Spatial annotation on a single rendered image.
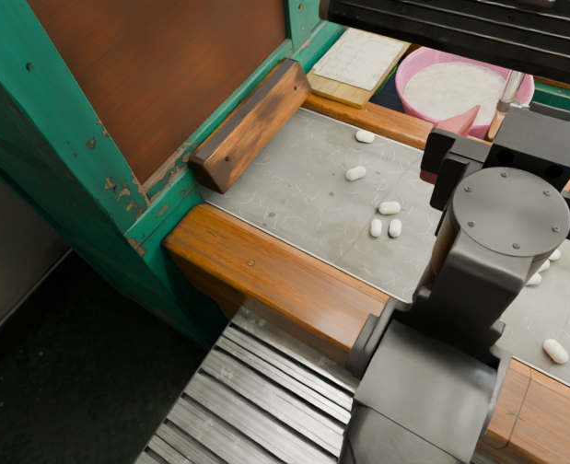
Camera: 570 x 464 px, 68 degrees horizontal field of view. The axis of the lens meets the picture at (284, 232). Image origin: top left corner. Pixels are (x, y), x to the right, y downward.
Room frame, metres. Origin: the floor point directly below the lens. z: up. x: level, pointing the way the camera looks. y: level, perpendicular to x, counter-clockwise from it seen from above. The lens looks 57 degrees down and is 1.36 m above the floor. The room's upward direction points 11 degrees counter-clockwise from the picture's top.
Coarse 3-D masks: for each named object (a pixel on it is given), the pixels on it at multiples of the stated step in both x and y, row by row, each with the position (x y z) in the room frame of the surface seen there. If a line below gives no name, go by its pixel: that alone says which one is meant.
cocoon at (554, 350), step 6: (546, 342) 0.13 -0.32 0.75; (552, 342) 0.13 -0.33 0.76; (546, 348) 0.12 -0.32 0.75; (552, 348) 0.12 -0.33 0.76; (558, 348) 0.12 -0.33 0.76; (552, 354) 0.11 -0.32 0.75; (558, 354) 0.11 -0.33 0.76; (564, 354) 0.11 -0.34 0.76; (558, 360) 0.11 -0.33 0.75; (564, 360) 0.10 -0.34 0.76
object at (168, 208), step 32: (320, 32) 0.83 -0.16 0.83; (0, 160) 0.63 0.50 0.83; (32, 192) 0.69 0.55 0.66; (192, 192) 0.50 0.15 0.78; (64, 224) 0.69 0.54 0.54; (96, 224) 0.46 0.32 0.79; (160, 224) 0.44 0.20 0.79; (96, 256) 0.62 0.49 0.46; (128, 256) 0.44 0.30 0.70; (160, 256) 0.41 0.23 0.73; (128, 288) 0.69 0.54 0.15; (160, 288) 0.42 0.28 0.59; (192, 288) 0.45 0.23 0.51; (192, 320) 0.42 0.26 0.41; (224, 320) 0.47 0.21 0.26
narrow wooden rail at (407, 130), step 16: (320, 96) 0.70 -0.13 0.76; (320, 112) 0.67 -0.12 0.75; (336, 112) 0.65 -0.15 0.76; (352, 112) 0.64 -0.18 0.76; (368, 112) 0.63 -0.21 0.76; (384, 112) 0.62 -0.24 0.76; (400, 112) 0.61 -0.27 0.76; (368, 128) 0.60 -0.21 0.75; (384, 128) 0.58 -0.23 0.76; (400, 128) 0.57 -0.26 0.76; (416, 128) 0.56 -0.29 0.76; (416, 144) 0.53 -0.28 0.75
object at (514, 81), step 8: (520, 0) 0.39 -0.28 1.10; (528, 0) 0.38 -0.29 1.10; (536, 0) 0.38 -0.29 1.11; (544, 0) 0.37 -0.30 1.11; (552, 0) 0.37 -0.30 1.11; (512, 72) 0.50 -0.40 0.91; (512, 80) 0.50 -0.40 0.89; (520, 80) 0.49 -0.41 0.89; (504, 88) 0.51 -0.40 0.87; (512, 88) 0.50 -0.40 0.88; (504, 96) 0.50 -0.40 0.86; (512, 96) 0.49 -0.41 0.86; (496, 104) 0.51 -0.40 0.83; (504, 104) 0.50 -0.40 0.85; (512, 104) 0.49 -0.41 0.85; (520, 104) 0.49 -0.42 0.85; (496, 112) 0.50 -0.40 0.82; (504, 112) 0.50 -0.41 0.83; (496, 120) 0.50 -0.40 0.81; (488, 128) 0.51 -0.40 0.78; (496, 128) 0.50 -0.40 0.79; (488, 136) 0.50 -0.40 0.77
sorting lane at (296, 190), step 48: (288, 144) 0.61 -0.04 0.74; (336, 144) 0.58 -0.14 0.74; (384, 144) 0.56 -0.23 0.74; (240, 192) 0.51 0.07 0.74; (288, 192) 0.49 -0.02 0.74; (336, 192) 0.46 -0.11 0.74; (384, 192) 0.44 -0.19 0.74; (288, 240) 0.38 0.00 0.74; (336, 240) 0.36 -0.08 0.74; (384, 240) 0.35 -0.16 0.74; (432, 240) 0.33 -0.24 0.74; (384, 288) 0.26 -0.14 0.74; (528, 288) 0.22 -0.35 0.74; (528, 336) 0.15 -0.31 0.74
